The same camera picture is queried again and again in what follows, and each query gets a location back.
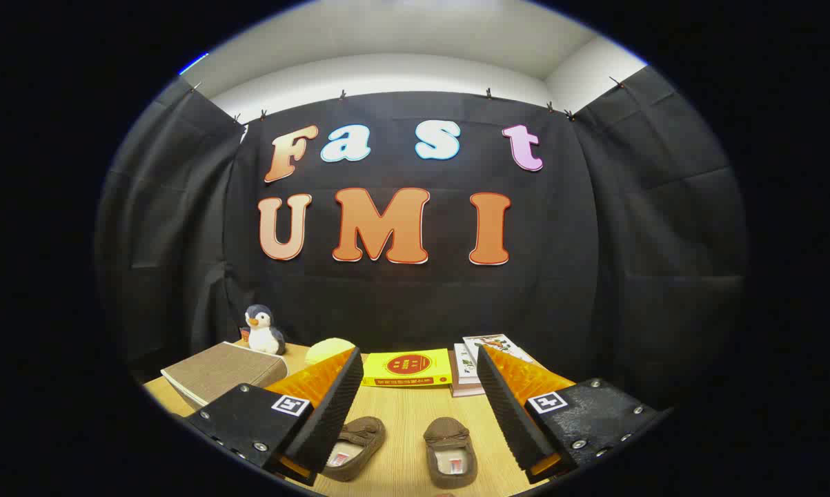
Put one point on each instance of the yellow round plush bun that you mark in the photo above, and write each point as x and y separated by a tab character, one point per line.
325	350

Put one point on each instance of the brown fabric storage box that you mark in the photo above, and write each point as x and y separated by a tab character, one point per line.
214	373

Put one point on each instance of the pale pink paperback book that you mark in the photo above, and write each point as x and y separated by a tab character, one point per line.
466	391

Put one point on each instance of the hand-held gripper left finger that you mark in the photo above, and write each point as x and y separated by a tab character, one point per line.
332	421

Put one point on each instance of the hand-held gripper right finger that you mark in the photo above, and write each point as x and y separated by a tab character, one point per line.
508	414

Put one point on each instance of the brown moccasin shoe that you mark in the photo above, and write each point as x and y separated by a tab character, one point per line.
446	435
359	435

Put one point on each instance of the penguin plush toy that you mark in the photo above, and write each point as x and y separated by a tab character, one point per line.
263	338

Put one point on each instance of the white book with floral cover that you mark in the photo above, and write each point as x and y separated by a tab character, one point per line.
494	343

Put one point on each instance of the yellow book with red circle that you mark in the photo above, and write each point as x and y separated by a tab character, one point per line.
408	366

